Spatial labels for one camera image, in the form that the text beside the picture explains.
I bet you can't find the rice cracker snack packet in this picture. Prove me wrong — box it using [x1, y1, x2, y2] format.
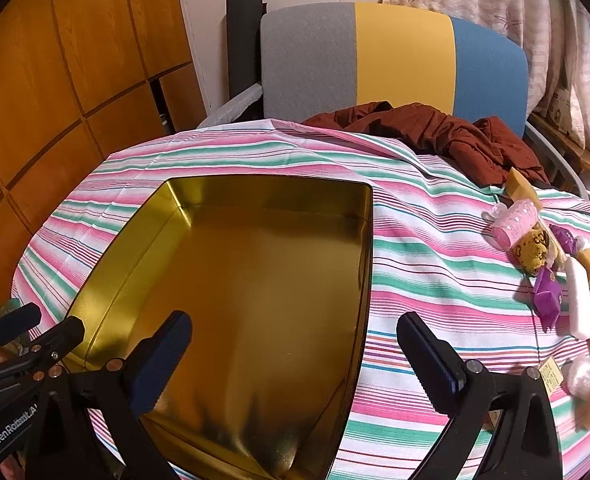
[512, 225, 558, 276]

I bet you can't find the rust brown garment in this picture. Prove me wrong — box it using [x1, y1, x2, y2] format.
[302, 101, 550, 186]

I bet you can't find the grey yellow blue chair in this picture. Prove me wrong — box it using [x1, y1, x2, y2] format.
[197, 1, 588, 196]

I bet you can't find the wooden desk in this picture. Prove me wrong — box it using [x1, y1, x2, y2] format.
[529, 110, 590, 196]

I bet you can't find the printed paper bag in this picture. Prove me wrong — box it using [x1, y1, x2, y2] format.
[547, 87, 583, 136]

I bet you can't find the small yellow packet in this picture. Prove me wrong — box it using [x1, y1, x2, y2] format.
[539, 360, 563, 393]

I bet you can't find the gold-lined metal tin box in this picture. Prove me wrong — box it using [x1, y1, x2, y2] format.
[66, 176, 375, 480]

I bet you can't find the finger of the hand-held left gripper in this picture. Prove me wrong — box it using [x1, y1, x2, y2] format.
[0, 304, 42, 350]
[0, 316, 85, 386]

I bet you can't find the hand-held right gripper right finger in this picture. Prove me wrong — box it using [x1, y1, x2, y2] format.
[396, 311, 562, 480]

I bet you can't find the purple snack packet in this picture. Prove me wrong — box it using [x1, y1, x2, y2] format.
[532, 266, 568, 333]
[550, 224, 583, 256]

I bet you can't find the beige patterned curtain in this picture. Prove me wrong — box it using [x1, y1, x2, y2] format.
[385, 0, 590, 171]

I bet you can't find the black upright post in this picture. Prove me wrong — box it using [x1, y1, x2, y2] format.
[226, 0, 265, 121]

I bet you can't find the wooden wardrobe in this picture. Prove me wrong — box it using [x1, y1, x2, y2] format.
[0, 0, 211, 271]

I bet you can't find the white foam block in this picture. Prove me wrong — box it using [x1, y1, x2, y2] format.
[565, 256, 590, 338]

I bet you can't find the pink green striped tablecloth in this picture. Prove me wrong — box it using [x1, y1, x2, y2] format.
[12, 117, 590, 480]

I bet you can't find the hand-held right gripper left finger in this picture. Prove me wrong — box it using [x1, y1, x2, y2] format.
[30, 310, 194, 480]

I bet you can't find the pink hair roller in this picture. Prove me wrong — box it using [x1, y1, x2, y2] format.
[481, 199, 540, 252]

